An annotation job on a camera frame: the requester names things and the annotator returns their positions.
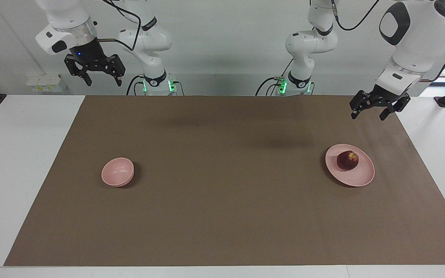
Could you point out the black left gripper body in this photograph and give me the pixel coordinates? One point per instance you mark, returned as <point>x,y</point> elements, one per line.
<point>381,98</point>

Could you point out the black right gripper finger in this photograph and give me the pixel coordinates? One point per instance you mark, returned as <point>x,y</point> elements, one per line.
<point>118,80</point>
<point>86,79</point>

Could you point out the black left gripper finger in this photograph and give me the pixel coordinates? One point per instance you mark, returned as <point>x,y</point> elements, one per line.
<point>388,112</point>
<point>356,112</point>

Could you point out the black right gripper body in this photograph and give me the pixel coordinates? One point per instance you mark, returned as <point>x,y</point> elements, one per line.
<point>89,54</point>

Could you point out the dark red apple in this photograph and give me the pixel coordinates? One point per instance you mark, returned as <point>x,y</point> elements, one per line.
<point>346,163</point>

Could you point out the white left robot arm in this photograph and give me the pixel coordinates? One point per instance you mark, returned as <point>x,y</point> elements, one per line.
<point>415,34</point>

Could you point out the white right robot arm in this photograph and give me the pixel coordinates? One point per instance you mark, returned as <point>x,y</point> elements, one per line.
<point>149,38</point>

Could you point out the pink plate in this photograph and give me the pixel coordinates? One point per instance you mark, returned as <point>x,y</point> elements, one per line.
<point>355,177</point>

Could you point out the pink bowl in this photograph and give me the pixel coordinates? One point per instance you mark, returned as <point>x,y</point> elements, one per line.
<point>117,172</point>

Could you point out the white power strip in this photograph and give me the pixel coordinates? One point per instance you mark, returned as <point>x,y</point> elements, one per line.
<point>46,83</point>

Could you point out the brown table mat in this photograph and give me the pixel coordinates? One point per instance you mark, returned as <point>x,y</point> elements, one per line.
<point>226,193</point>

